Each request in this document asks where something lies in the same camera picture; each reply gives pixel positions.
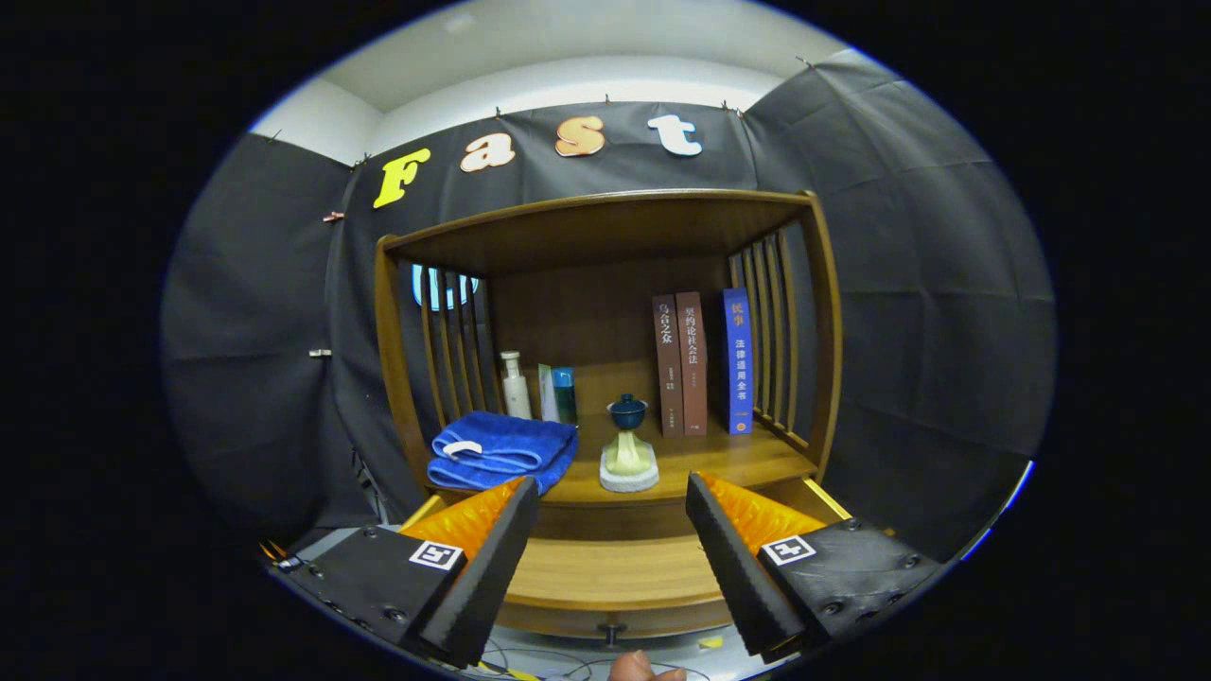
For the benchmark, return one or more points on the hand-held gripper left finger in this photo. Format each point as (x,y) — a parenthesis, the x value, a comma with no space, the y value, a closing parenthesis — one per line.
(487,577)

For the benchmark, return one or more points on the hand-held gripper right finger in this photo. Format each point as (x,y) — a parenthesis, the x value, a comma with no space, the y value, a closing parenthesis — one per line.
(738,577)

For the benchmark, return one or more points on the wooden drawer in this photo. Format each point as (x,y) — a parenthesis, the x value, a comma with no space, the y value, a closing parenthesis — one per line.
(615,567)

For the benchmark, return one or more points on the pale green ornament white base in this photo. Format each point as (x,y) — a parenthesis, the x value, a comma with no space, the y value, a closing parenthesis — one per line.
(628,461)

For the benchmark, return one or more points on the wooden countertop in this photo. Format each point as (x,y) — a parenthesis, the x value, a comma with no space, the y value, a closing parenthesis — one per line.
(728,454)

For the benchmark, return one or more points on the wooden cabinet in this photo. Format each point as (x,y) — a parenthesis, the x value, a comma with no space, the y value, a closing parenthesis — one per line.
(605,284)

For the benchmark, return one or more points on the blue towel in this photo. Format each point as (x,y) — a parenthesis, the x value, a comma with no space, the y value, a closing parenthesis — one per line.
(511,445)

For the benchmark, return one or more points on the white pump bottle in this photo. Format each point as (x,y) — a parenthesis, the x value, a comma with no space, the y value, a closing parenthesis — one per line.
(517,392)

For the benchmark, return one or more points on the white and green box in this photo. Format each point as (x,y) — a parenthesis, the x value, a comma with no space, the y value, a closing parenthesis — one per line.
(546,397)

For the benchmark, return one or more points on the teal bottle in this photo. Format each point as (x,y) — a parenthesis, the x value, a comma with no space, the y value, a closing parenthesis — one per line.
(566,397)

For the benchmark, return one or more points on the blue lidded teacup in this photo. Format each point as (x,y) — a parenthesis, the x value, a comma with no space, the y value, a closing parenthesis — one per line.
(627,413)

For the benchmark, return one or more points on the small black device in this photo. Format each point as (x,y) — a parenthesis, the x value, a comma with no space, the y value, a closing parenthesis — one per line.
(287,564)

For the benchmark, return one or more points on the blue book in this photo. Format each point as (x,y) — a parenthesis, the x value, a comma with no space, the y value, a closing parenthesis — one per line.
(739,364)

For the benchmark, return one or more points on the reddish brown book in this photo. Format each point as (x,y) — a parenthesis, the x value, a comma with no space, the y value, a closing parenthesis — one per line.
(693,364)

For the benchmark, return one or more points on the dark brown book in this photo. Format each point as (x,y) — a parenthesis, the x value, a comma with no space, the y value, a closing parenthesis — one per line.
(667,369)

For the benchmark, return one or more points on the black backdrop cloth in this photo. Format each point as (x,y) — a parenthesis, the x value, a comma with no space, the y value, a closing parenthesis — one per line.
(946,284)

